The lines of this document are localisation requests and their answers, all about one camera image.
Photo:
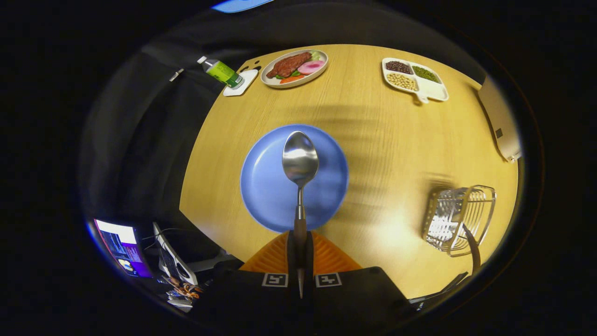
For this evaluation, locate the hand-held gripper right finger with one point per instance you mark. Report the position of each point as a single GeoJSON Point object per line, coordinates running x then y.
{"type": "Point", "coordinates": [309, 261]}

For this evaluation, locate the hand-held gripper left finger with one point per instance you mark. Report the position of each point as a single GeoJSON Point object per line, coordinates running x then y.
{"type": "Point", "coordinates": [290, 259]}

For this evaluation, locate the blue round plate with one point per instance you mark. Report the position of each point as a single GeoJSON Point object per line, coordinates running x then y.
{"type": "Point", "coordinates": [266, 186]}

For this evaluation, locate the white keyboard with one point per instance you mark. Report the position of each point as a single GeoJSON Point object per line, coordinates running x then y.
{"type": "Point", "coordinates": [175, 261]}

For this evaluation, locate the computer monitor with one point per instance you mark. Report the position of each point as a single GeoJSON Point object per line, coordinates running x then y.
{"type": "Point", "coordinates": [121, 247]}

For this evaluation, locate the orange carrot slice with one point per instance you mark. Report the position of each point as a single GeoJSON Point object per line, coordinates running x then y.
{"type": "Point", "coordinates": [291, 79]}

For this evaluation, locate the oval white food plate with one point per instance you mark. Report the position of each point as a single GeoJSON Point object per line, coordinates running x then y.
{"type": "Point", "coordinates": [308, 80]}

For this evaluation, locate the white square coaster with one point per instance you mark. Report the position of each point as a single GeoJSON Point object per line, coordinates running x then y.
{"type": "Point", "coordinates": [247, 83]}

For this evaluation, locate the pink ham slice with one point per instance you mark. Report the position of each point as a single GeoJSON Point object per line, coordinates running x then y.
{"type": "Point", "coordinates": [311, 66]}

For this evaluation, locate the brown meat steak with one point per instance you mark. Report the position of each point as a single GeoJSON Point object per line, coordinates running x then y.
{"type": "Point", "coordinates": [289, 65]}

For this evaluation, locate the green label plastic bottle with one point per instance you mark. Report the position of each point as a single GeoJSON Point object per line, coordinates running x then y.
{"type": "Point", "coordinates": [223, 72]}

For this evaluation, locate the white divided dish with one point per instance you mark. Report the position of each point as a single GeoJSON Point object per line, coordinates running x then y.
{"type": "Point", "coordinates": [423, 98]}

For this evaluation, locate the heap of yellow beans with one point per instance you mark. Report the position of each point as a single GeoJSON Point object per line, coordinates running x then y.
{"type": "Point", "coordinates": [402, 81]}

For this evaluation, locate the heap of dark red beans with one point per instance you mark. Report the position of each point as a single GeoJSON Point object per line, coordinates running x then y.
{"type": "Point", "coordinates": [398, 66]}

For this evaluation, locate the silver clip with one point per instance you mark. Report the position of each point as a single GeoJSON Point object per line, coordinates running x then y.
{"type": "Point", "coordinates": [176, 74]}

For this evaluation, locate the heap of green beans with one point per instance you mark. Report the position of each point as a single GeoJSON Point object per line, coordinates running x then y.
{"type": "Point", "coordinates": [425, 73]}

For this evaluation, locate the white toaster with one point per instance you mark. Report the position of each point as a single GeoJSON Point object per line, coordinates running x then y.
{"type": "Point", "coordinates": [501, 121]}

